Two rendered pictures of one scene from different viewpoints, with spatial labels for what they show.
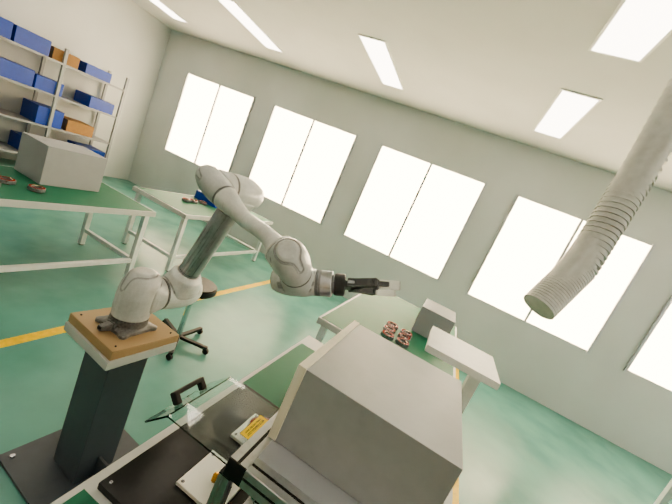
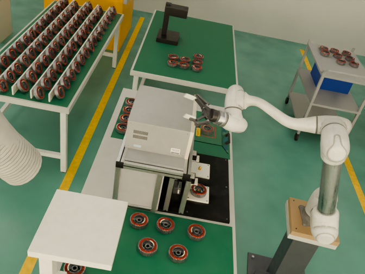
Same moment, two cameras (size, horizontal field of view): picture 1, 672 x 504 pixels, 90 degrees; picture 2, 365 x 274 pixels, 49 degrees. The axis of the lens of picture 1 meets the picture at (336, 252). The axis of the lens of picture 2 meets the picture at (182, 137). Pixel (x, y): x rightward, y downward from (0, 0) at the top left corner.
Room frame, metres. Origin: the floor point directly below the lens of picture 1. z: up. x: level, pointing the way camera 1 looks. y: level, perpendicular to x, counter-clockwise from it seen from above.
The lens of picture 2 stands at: (2.87, -0.87, 2.65)
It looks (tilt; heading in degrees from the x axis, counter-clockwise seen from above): 36 degrees down; 160
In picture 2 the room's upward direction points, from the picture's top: 13 degrees clockwise
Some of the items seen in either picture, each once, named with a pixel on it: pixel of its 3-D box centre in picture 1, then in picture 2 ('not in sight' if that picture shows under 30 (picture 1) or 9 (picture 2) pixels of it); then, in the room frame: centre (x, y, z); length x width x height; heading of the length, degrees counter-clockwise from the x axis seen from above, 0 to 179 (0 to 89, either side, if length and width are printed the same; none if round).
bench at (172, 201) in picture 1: (205, 230); not in sight; (4.74, 1.88, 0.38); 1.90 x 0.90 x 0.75; 162
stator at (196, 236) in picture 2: not in sight; (196, 232); (1.40, -0.10, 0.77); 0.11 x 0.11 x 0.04
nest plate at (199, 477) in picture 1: (213, 481); (199, 169); (0.85, 0.06, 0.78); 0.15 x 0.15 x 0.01; 72
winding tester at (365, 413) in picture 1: (378, 404); (162, 120); (0.85, -0.27, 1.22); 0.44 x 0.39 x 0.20; 162
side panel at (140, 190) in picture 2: not in sight; (136, 189); (1.15, -0.45, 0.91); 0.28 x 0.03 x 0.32; 72
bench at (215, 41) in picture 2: not in sight; (184, 72); (-1.36, 0.55, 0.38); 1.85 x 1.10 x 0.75; 162
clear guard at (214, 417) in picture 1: (229, 425); (206, 135); (0.78, 0.08, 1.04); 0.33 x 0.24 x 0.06; 72
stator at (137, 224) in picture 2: not in sight; (138, 220); (1.28, -0.44, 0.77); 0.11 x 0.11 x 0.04
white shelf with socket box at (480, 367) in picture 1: (442, 387); (80, 255); (1.65, -0.80, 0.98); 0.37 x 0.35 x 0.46; 162
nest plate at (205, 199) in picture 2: not in sight; (197, 193); (1.08, -0.01, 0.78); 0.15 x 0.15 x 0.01; 72
